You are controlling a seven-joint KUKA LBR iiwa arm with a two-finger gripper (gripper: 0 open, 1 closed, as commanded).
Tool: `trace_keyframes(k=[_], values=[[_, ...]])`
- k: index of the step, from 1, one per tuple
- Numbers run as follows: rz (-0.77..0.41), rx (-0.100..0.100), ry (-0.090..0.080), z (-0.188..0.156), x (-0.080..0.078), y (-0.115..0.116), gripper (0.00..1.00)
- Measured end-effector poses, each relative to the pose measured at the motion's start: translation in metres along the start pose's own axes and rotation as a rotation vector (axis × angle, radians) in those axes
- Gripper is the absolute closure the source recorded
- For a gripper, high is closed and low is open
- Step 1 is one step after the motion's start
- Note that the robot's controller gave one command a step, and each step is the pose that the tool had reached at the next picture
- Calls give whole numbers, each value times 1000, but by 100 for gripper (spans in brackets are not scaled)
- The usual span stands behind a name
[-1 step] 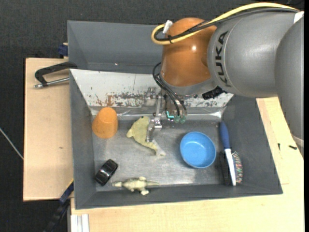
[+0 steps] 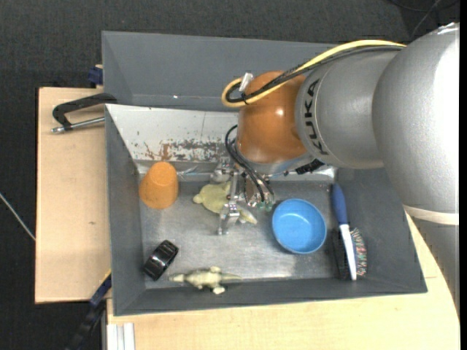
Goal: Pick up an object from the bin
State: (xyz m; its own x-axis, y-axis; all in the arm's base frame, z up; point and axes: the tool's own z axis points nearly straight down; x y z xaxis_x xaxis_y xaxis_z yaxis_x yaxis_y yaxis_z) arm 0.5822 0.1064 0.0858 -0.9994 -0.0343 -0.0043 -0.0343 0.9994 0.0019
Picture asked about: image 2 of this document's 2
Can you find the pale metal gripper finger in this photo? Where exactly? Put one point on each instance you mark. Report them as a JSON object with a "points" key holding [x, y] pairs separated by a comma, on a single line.
{"points": [[223, 224], [234, 215]]}

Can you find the pale yellow toy turtle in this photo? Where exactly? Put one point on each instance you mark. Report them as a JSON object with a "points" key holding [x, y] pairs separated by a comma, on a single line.
{"points": [[213, 198]]}

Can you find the grey metal bin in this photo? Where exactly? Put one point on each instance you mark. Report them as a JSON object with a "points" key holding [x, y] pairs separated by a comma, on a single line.
{"points": [[226, 253]]}

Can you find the pale toy crocodile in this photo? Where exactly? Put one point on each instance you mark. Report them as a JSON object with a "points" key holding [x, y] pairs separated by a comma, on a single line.
{"points": [[204, 279]]}

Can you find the blue bowl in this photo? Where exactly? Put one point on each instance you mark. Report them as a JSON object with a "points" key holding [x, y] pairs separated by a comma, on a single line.
{"points": [[297, 226]]}

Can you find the orange cup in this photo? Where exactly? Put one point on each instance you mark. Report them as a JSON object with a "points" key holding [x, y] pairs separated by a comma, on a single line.
{"points": [[159, 188]]}

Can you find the pale flat board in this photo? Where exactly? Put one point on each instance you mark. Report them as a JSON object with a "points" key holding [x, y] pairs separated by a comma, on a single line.
{"points": [[69, 202]]}

